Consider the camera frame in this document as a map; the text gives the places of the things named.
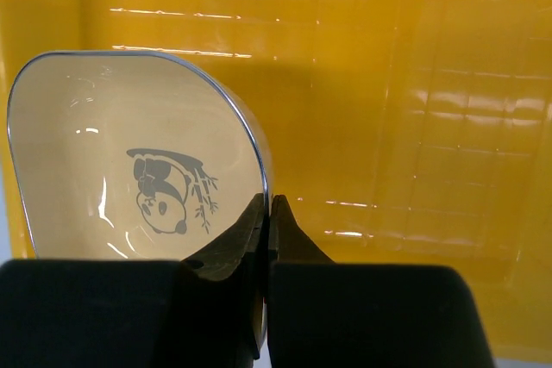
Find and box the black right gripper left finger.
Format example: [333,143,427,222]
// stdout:
[1,195,266,367]

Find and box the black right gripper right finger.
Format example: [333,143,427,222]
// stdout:
[267,196,494,367]

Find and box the cream panda plate front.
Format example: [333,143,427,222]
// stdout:
[7,51,272,367]

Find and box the yellow plastic bin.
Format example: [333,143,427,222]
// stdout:
[1,0,551,366]

